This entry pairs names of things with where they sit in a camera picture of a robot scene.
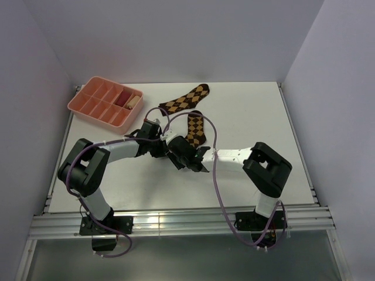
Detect brown argyle sock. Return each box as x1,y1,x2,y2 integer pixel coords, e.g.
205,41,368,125
158,84,210,116
185,110,206,149

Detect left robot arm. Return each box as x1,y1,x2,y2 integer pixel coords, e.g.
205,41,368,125
57,119,166,234

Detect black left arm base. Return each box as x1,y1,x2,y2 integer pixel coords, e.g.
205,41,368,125
79,216,134,253

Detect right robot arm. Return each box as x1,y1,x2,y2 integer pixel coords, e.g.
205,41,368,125
162,134,292,228

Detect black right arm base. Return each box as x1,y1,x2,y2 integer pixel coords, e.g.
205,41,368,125
234,211,288,248

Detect tan rolled sock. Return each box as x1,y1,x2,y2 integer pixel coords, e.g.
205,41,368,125
125,95,140,110

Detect dark red rolled sock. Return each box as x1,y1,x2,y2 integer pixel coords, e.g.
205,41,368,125
115,90,132,107

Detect pink compartment tray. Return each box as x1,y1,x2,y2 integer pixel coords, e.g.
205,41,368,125
67,76,144,135

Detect aluminium table edge rail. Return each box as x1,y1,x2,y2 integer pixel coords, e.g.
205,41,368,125
277,82,320,205

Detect front aluminium rail frame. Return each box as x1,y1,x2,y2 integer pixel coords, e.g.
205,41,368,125
27,205,336,240

